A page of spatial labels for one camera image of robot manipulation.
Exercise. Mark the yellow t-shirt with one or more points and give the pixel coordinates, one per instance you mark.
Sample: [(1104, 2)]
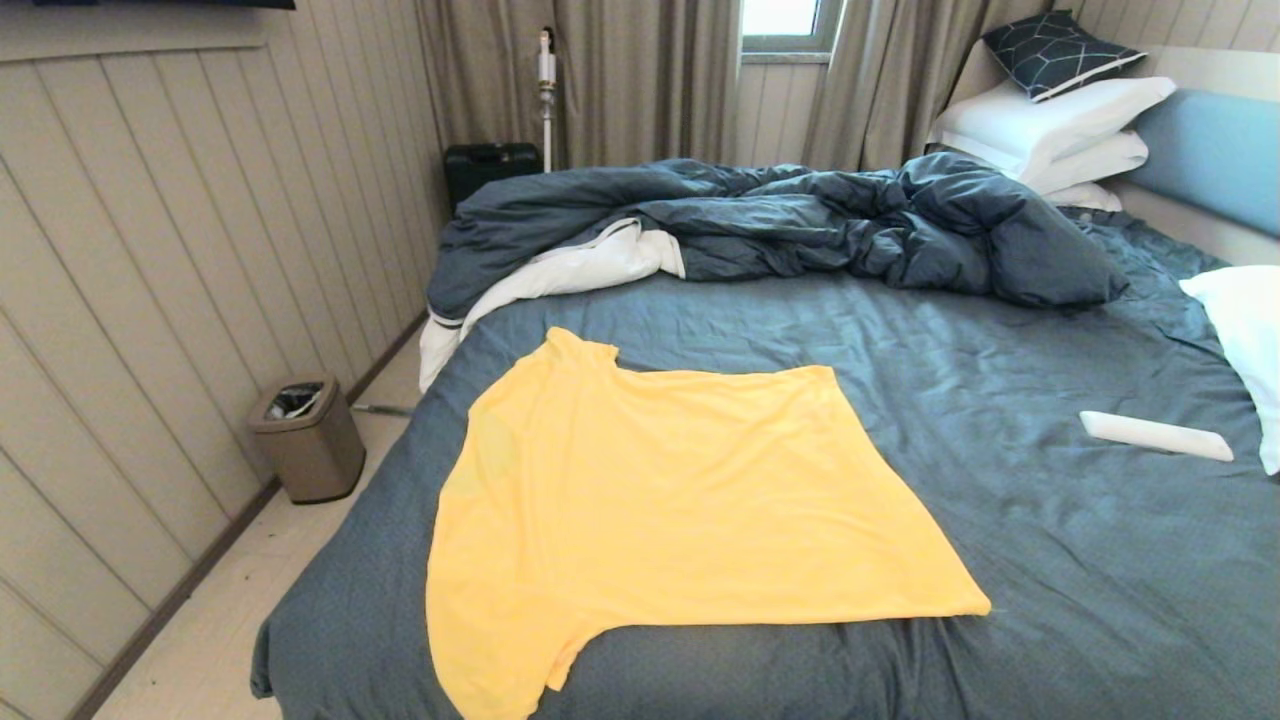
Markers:
[(650, 480)]

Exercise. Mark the white quilt with dark stripe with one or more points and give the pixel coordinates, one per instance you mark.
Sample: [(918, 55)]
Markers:
[(570, 270)]

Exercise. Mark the dark blue duvet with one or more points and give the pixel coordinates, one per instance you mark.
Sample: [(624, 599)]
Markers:
[(800, 215)]

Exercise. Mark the black hard case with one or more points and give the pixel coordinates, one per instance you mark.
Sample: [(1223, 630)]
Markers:
[(490, 170)]

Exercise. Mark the grey metal bar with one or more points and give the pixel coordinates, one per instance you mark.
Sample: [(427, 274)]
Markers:
[(385, 410)]

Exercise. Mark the grey-beige curtain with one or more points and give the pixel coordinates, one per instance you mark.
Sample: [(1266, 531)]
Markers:
[(640, 80), (890, 80)]

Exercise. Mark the white stick vacuum cleaner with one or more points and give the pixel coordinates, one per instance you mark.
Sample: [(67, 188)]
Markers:
[(546, 70)]

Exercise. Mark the bronze trash bin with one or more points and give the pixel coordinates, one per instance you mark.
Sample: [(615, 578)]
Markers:
[(310, 455)]

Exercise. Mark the white pillow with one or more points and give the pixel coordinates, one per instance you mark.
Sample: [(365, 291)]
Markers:
[(1250, 330), (1095, 162), (1040, 120), (1090, 197)]

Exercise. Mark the flat white remote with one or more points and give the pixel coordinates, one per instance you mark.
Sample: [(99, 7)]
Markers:
[(1150, 435)]

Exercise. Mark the dark patterned cushion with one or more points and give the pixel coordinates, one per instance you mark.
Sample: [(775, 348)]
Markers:
[(1060, 52)]

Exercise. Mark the blue headboard cushion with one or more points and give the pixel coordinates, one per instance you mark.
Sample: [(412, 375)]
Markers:
[(1215, 155)]

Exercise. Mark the beige bed headboard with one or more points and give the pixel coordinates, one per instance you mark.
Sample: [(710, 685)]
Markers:
[(1220, 66)]

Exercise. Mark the window with grey frame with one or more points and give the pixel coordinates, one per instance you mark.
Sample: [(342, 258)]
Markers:
[(785, 20)]

